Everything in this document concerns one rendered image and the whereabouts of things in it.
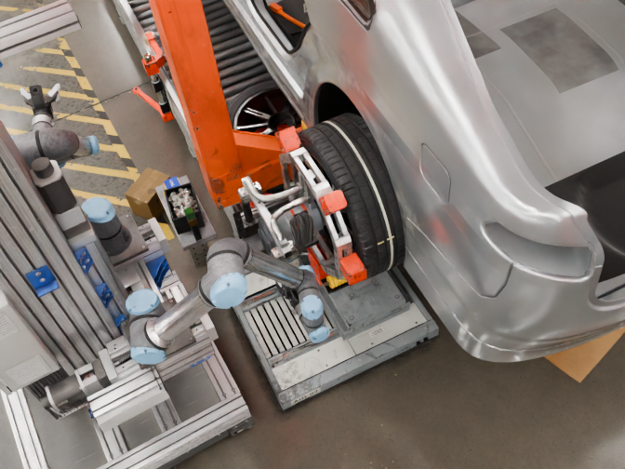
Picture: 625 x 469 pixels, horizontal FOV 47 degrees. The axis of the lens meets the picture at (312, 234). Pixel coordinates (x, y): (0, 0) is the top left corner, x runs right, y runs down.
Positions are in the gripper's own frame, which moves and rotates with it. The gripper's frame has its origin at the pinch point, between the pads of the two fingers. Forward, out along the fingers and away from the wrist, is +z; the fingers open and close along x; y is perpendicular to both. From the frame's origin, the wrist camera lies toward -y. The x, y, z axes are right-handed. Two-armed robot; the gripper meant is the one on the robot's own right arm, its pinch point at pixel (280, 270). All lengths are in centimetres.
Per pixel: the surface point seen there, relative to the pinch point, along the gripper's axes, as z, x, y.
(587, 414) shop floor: -83, -103, -81
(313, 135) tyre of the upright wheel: 28, -31, 33
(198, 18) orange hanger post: 66, -6, 73
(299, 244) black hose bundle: -3.5, -7.7, 16.0
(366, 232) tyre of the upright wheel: -12.3, -31.6, 17.9
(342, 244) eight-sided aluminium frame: -10.0, -22.5, 13.8
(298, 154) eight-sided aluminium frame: 25.5, -22.7, 29.3
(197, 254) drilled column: 79, 20, -73
